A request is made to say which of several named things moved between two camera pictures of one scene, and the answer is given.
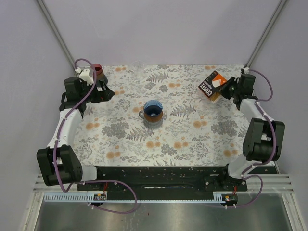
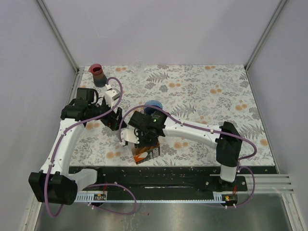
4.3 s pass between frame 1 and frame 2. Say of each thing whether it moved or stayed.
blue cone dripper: stayed
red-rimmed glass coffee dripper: stayed
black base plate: stayed
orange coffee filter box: moved
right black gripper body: moved
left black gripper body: moved
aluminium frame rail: stayed
